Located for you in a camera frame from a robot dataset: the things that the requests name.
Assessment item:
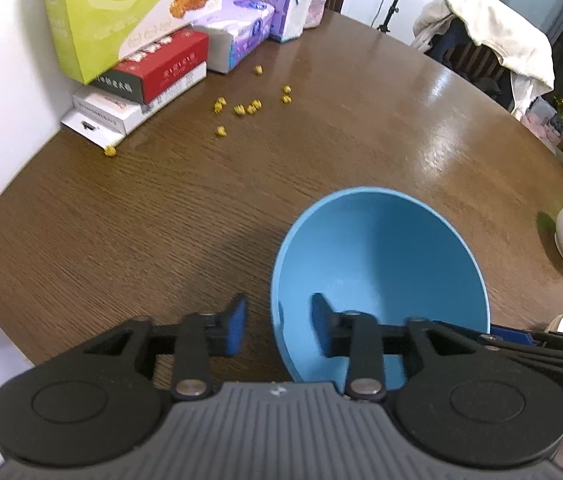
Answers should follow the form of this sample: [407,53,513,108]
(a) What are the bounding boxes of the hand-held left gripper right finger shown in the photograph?
[310,292,492,403]

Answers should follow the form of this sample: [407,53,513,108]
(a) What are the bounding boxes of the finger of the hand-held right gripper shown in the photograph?
[481,325,563,361]

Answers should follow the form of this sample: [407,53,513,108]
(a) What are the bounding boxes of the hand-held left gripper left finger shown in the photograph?
[82,292,251,401]

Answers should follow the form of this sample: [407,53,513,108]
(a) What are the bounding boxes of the blue bowl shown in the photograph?
[270,187,491,385]

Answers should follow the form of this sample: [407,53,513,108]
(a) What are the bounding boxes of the scattered yellow beads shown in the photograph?
[103,64,295,157]

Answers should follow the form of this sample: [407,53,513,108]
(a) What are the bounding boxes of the white flat box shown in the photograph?
[60,102,162,150]
[72,62,208,122]

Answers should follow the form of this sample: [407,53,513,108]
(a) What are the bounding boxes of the red box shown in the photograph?
[96,29,211,106]

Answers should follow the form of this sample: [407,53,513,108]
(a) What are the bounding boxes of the dark wooden chair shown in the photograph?
[424,20,517,111]

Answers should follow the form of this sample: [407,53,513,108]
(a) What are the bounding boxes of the dark clothes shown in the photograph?
[424,20,462,68]

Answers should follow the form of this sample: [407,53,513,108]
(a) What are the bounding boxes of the cream jacket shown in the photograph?
[411,0,556,121]

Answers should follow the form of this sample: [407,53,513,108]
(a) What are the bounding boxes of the green snack box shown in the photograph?
[38,0,228,86]

